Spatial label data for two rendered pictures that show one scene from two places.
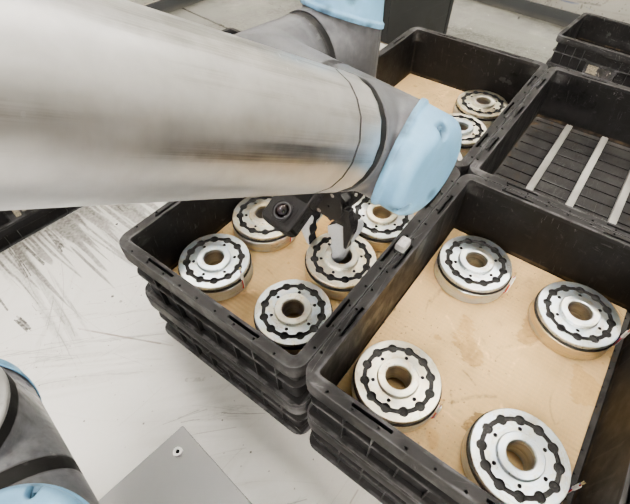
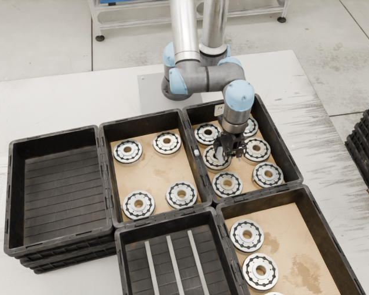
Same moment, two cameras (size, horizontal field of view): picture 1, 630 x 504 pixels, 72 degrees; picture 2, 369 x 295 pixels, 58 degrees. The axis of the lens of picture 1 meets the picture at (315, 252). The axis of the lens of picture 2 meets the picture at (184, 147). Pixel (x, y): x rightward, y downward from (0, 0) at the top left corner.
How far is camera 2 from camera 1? 105 cm
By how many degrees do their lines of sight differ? 66
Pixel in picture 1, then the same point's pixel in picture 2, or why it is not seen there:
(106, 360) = not seen: hidden behind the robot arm
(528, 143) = not seen: outside the picture
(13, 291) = (296, 100)
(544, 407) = (129, 175)
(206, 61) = (176, 19)
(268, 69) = (178, 30)
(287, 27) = (231, 74)
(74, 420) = not seen: hidden behind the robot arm
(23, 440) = (202, 58)
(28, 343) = (269, 99)
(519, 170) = (214, 281)
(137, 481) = (198, 100)
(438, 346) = (167, 166)
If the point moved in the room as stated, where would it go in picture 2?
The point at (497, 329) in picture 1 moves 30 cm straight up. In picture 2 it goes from (157, 187) to (150, 133)
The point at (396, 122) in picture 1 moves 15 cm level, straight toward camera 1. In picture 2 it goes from (178, 67) to (147, 41)
